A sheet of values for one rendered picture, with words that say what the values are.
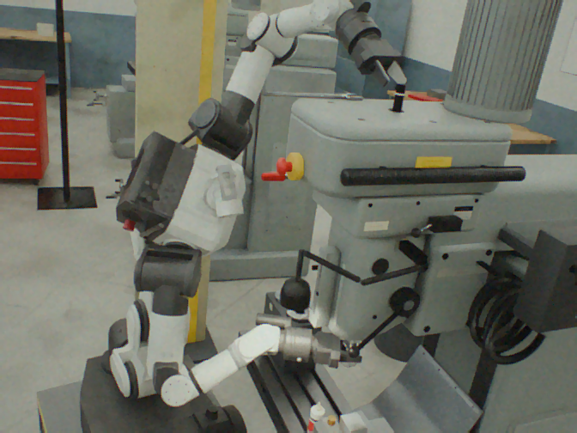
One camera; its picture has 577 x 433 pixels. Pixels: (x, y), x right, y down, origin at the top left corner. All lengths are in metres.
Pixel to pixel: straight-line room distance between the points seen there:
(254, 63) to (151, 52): 1.31
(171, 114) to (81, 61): 7.34
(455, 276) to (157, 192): 0.76
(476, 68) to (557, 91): 5.37
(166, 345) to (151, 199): 0.36
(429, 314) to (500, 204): 0.32
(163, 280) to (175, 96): 1.62
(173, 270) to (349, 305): 0.44
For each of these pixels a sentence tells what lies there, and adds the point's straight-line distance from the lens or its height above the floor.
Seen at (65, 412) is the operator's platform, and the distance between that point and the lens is 2.62.
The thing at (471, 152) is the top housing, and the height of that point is 1.83.
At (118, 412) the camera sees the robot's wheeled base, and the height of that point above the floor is 0.57.
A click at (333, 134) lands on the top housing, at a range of 1.13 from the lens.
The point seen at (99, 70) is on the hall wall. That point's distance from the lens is 10.26.
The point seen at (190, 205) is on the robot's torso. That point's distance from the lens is 1.47.
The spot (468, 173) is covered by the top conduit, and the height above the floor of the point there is 1.80.
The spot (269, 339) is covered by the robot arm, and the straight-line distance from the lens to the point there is 1.51.
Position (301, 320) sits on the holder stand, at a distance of 1.87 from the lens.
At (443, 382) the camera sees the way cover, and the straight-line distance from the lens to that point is 1.86.
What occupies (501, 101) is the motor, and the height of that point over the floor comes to 1.94.
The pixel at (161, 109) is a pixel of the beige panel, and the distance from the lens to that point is 2.92.
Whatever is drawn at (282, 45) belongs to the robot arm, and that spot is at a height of 1.96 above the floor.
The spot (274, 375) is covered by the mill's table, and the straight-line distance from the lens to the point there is 1.99.
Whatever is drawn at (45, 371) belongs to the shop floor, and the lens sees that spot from 3.49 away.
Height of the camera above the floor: 2.14
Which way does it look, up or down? 23 degrees down
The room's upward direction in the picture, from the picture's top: 7 degrees clockwise
